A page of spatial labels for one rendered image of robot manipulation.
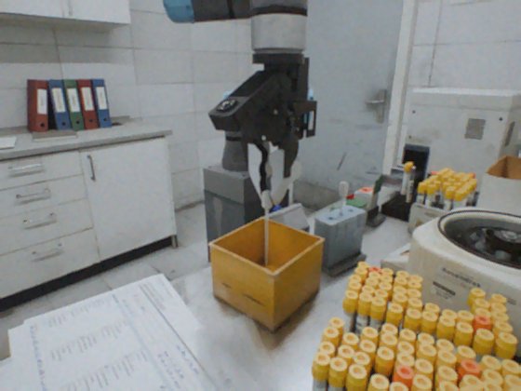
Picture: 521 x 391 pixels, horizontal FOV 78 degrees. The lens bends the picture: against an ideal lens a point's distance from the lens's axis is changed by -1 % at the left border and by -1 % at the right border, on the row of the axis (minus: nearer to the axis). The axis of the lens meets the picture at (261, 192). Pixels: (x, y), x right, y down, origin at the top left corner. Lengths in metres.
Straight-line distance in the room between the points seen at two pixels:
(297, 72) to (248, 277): 0.30
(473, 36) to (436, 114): 1.38
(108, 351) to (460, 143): 1.04
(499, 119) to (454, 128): 0.11
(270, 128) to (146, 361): 0.34
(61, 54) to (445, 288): 2.55
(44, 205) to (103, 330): 1.61
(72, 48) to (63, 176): 0.99
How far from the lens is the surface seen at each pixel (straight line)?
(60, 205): 2.12
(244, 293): 0.52
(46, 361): 0.53
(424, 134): 1.19
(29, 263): 2.21
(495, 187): 0.86
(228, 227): 1.03
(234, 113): 0.39
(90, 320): 0.57
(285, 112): 0.44
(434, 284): 0.56
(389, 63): 2.61
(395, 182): 1.06
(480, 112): 1.14
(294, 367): 0.47
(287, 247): 0.59
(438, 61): 2.55
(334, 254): 0.64
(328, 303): 0.57
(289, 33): 0.45
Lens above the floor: 1.23
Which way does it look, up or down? 20 degrees down
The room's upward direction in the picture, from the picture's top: straight up
